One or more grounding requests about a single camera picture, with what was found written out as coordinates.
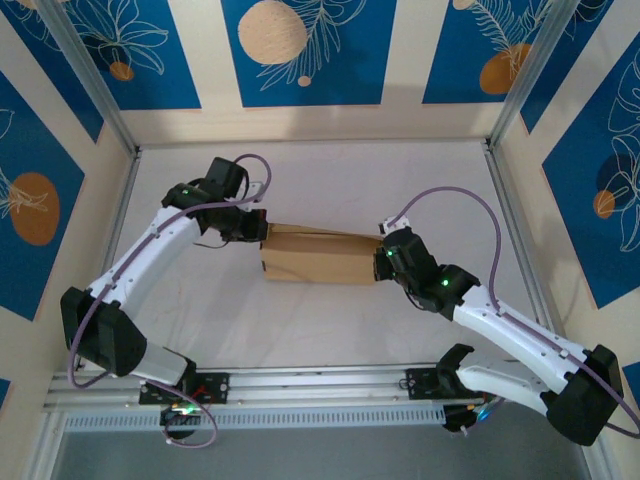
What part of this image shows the brown cardboard box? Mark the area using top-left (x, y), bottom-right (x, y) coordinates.
top-left (260, 221), bottom-right (390, 288)

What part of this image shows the blue print with white flowers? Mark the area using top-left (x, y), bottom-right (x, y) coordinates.
top-left (63, 0), bottom-right (202, 111)

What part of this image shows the blue print with cream circle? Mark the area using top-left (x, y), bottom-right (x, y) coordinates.
top-left (220, 0), bottom-right (399, 108)

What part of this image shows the black controller board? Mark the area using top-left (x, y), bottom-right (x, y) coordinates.
top-left (158, 403), bottom-right (202, 442)
top-left (441, 401), bottom-right (501, 435)

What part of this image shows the blue print with dark circle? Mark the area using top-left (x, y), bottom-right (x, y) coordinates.
top-left (541, 32), bottom-right (640, 310)

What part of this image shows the blue print with orange oval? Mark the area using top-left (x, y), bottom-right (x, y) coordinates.
top-left (0, 69), bottom-right (87, 322)

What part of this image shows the blue print with orange fruit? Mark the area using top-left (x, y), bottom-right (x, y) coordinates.
top-left (421, 0), bottom-right (615, 106)

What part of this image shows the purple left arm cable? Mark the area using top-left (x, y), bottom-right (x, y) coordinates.
top-left (66, 153), bottom-right (274, 449)

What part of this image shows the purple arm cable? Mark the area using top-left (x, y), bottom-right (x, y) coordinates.
top-left (391, 186), bottom-right (640, 442)
top-left (66, 153), bottom-right (274, 449)

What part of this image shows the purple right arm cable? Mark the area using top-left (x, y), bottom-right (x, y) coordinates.
top-left (391, 186), bottom-right (640, 442)

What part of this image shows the aluminium table side rail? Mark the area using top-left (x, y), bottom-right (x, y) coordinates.
top-left (481, 141), bottom-right (587, 372)
top-left (71, 148), bottom-right (143, 372)

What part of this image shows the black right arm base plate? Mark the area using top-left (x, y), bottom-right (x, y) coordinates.
top-left (405, 366), bottom-right (497, 402)

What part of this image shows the aluminium frame cross rail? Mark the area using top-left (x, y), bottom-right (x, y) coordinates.
top-left (42, 363), bottom-right (595, 414)

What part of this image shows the aluminium frame post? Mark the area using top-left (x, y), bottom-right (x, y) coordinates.
top-left (486, 0), bottom-right (587, 150)
top-left (36, 0), bottom-right (142, 157)

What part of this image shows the grey slotted cable duct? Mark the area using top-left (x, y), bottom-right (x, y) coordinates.
top-left (63, 405), bottom-right (447, 433)

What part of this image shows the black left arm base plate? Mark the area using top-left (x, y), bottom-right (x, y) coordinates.
top-left (138, 371), bottom-right (233, 406)

